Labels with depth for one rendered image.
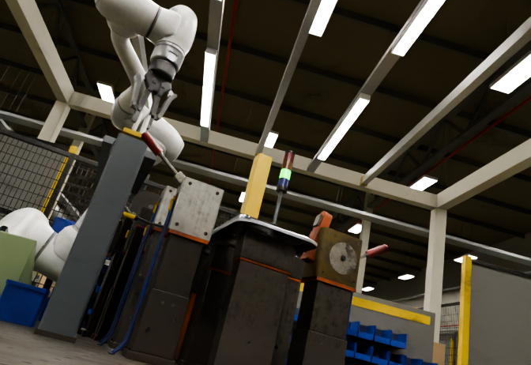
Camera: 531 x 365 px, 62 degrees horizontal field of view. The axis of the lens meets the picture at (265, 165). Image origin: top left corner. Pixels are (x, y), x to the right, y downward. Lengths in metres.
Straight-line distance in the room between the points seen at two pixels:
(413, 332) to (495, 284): 0.82
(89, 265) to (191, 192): 0.25
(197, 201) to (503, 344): 3.72
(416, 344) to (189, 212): 3.55
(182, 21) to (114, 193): 0.60
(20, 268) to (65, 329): 0.76
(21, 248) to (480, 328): 3.56
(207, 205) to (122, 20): 0.65
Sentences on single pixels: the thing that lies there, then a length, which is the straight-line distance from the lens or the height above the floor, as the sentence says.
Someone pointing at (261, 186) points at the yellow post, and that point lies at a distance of 2.87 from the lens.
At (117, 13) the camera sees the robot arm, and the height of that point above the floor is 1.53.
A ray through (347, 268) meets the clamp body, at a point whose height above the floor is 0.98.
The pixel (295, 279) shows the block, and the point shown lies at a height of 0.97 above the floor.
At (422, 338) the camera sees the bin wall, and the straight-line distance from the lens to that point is 4.34.
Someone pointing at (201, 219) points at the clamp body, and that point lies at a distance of 0.93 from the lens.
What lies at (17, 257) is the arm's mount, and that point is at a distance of 1.72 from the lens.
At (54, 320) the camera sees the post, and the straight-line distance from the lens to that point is 0.98.
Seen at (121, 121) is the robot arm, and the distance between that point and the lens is 1.84.
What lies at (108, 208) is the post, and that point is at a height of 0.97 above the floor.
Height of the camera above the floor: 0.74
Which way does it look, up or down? 24 degrees up
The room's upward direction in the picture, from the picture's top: 14 degrees clockwise
